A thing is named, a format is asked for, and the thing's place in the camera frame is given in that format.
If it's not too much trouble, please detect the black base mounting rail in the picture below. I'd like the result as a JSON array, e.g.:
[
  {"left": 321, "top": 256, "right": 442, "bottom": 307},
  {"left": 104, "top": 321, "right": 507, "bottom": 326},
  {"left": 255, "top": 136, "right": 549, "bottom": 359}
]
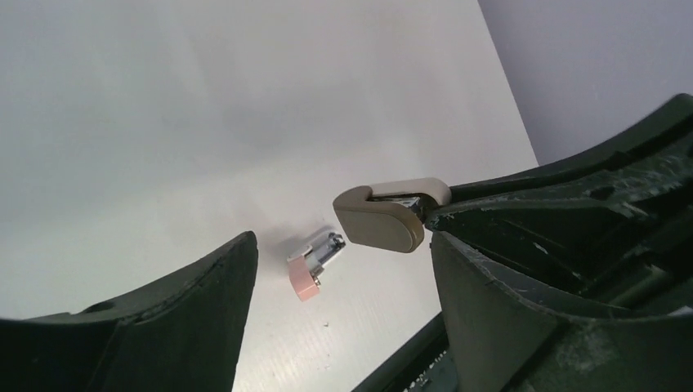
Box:
[{"left": 355, "top": 314, "right": 458, "bottom": 392}]

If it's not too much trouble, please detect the tan stapler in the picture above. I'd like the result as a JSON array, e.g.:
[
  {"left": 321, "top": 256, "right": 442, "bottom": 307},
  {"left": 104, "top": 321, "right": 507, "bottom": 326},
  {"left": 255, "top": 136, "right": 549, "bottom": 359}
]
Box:
[{"left": 333, "top": 177, "right": 452, "bottom": 253}]

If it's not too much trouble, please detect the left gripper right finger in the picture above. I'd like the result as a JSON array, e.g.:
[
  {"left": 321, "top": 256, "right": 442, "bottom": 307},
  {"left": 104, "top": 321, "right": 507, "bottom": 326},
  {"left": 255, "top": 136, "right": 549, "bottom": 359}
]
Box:
[{"left": 426, "top": 94, "right": 692, "bottom": 391}]

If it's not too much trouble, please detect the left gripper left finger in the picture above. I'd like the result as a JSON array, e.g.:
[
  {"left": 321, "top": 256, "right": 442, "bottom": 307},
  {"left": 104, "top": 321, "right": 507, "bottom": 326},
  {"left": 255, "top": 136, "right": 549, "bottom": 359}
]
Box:
[{"left": 1, "top": 231, "right": 258, "bottom": 391}]

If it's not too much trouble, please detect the pink stapler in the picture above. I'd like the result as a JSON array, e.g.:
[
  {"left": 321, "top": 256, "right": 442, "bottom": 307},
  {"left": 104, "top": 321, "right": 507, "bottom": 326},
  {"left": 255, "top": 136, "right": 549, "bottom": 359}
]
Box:
[{"left": 286, "top": 229, "right": 347, "bottom": 302}]

